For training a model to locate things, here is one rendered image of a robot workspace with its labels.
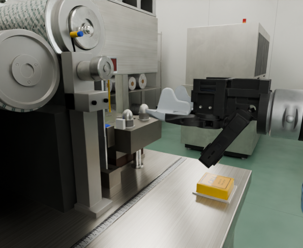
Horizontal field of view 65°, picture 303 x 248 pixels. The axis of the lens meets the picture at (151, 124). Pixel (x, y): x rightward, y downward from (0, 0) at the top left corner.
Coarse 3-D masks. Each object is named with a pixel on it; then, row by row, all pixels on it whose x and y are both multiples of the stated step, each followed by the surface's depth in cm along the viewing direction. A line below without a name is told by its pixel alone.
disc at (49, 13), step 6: (48, 0) 39; (54, 0) 40; (60, 0) 41; (48, 6) 39; (54, 6) 40; (96, 6) 48; (48, 12) 39; (54, 12) 40; (48, 18) 39; (102, 18) 50; (48, 24) 39; (54, 24) 40; (48, 30) 39; (54, 30) 40; (48, 36) 40; (54, 36) 40; (54, 42) 41; (54, 48) 41; (60, 48) 42; (102, 48) 51; (60, 54) 42
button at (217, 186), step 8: (208, 176) 57; (216, 176) 57; (224, 176) 57; (200, 184) 53; (208, 184) 53; (216, 184) 53; (224, 184) 53; (232, 184) 54; (200, 192) 53; (208, 192) 52; (216, 192) 51; (224, 192) 50
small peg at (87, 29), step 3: (78, 27) 42; (81, 27) 41; (84, 27) 41; (87, 27) 41; (90, 27) 41; (78, 30) 42; (81, 30) 41; (84, 30) 41; (87, 30) 41; (90, 30) 41; (84, 33) 42; (87, 33) 42; (90, 33) 41
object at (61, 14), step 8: (64, 0) 40; (72, 0) 41; (80, 0) 43; (88, 0) 44; (56, 8) 40; (64, 8) 40; (72, 8) 42; (96, 8) 46; (56, 16) 40; (64, 16) 40; (56, 24) 40; (64, 24) 41; (56, 32) 40; (64, 32) 41; (104, 32) 49; (64, 40) 41; (64, 48) 42; (72, 48) 43; (96, 48) 48
